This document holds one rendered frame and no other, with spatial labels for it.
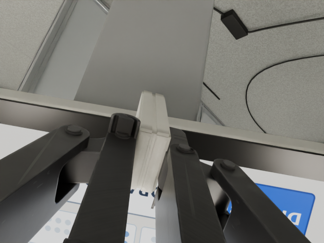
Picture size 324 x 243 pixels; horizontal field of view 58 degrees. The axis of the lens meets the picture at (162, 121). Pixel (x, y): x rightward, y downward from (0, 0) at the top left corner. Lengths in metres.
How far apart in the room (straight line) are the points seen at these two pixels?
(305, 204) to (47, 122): 0.22
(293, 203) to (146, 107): 0.15
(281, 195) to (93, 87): 0.26
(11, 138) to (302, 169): 0.23
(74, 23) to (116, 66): 0.90
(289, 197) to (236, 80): 1.48
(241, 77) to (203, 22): 1.23
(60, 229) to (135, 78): 0.21
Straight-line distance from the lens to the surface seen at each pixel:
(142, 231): 0.26
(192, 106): 0.37
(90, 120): 0.24
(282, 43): 1.51
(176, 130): 0.16
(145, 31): 0.45
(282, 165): 0.25
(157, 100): 0.17
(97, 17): 1.40
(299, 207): 0.26
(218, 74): 1.67
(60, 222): 0.28
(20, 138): 0.27
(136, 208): 0.25
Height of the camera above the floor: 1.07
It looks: 29 degrees down
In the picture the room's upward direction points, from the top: 168 degrees counter-clockwise
